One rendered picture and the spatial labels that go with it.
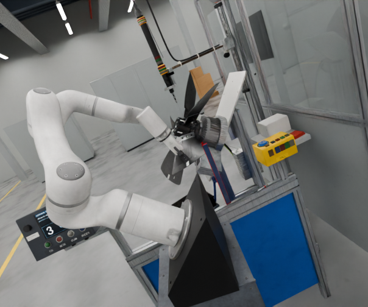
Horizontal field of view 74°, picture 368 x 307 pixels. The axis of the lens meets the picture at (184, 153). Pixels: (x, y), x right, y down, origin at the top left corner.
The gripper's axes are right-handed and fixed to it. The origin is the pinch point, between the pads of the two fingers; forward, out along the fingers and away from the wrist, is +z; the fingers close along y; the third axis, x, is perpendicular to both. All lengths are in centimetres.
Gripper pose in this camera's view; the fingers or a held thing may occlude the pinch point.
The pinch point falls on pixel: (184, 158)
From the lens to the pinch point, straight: 123.3
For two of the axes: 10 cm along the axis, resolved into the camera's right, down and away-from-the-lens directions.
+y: -1.9, -2.7, 9.4
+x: -7.5, 6.6, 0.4
